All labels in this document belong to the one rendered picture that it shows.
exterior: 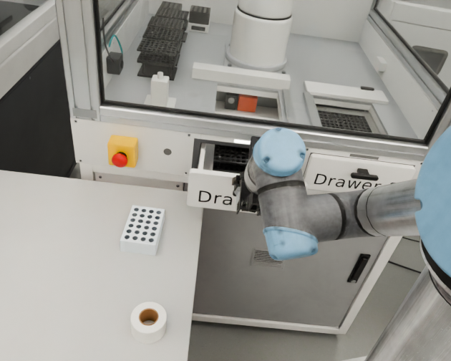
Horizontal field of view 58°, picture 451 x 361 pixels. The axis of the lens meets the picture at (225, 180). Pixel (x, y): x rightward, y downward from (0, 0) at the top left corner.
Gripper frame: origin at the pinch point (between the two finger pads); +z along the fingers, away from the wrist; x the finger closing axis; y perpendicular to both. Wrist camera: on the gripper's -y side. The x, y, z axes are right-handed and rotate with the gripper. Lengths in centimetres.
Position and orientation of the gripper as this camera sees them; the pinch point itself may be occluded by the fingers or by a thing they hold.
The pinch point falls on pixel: (249, 193)
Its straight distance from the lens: 93.7
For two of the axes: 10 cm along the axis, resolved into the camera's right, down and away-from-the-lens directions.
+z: -0.8, 2.8, 9.6
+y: -0.9, 9.5, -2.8
